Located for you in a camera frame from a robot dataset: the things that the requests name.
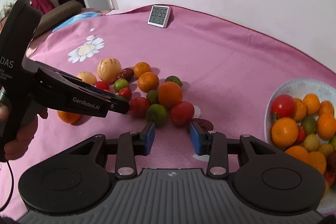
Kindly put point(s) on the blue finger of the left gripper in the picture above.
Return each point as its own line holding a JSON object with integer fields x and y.
{"x": 96, "y": 90}

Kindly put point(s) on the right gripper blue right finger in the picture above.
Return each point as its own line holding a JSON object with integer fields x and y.
{"x": 195, "y": 132}

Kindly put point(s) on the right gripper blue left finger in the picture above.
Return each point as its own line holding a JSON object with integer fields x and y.
{"x": 147, "y": 136}

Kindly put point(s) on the small yellow melon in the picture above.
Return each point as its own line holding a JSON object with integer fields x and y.
{"x": 87, "y": 77}

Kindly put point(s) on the large green lime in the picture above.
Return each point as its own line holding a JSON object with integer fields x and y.
{"x": 157, "y": 114}

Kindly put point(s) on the large yellow round melon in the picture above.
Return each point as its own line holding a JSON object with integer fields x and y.
{"x": 108, "y": 70}

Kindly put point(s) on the large orange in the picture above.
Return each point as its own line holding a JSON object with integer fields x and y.
{"x": 170, "y": 94}
{"x": 284, "y": 132}

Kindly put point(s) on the person's left hand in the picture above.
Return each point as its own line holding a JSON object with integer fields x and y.
{"x": 18, "y": 147}

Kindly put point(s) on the red cherry tomato left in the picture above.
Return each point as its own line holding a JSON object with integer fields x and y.
{"x": 102, "y": 85}

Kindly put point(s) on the small green jujube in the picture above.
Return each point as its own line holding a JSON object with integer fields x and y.
{"x": 120, "y": 84}

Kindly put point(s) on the small red cherry tomato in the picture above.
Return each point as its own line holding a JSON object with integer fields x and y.
{"x": 125, "y": 93}

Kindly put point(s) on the dark red date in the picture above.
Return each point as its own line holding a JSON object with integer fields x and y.
{"x": 127, "y": 74}

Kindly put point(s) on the orange mandarin under gripper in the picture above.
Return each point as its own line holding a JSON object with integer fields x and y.
{"x": 68, "y": 117}

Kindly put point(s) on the small green lime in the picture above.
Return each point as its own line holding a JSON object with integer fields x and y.
{"x": 152, "y": 97}

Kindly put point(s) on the orange mandarin middle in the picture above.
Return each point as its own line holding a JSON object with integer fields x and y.
{"x": 148, "y": 81}

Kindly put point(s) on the small orange mandarin back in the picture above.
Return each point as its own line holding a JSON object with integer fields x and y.
{"x": 141, "y": 68}

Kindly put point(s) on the green lime back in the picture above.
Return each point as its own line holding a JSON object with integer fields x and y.
{"x": 174, "y": 79}

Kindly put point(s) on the olive cushion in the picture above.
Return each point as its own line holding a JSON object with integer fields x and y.
{"x": 56, "y": 16}

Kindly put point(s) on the blue cloth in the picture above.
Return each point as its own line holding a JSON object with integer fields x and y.
{"x": 77, "y": 18}

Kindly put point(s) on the red hanging garment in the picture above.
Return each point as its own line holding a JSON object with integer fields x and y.
{"x": 44, "y": 6}

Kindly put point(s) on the large orange in plate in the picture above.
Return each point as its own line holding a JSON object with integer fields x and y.
{"x": 284, "y": 132}

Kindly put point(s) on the red tomato in plate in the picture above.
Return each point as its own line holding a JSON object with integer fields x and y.
{"x": 283, "y": 106}

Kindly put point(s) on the white digital clock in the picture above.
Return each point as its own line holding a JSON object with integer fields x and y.
{"x": 159, "y": 16}

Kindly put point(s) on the white fruit plate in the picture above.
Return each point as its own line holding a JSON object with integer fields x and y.
{"x": 315, "y": 117}

